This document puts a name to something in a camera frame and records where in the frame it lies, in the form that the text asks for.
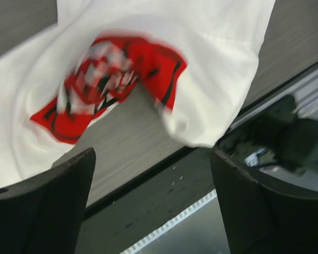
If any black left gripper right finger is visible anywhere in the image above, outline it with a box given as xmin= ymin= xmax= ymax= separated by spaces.
xmin=210 ymin=148 xmax=318 ymax=253

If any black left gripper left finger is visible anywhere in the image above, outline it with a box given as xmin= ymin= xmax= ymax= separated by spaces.
xmin=0 ymin=148 xmax=96 ymax=254

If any white t-shirt with red print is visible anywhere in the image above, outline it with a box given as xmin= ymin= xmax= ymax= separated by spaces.
xmin=0 ymin=1 xmax=275 ymax=188

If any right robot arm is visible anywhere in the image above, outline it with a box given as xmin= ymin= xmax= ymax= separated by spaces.
xmin=217 ymin=95 xmax=318 ymax=191

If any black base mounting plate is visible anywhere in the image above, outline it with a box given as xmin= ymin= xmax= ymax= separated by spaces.
xmin=75 ymin=149 xmax=229 ymax=253

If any white slotted cable duct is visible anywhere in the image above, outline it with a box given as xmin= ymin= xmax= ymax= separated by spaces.
xmin=120 ymin=189 xmax=217 ymax=254

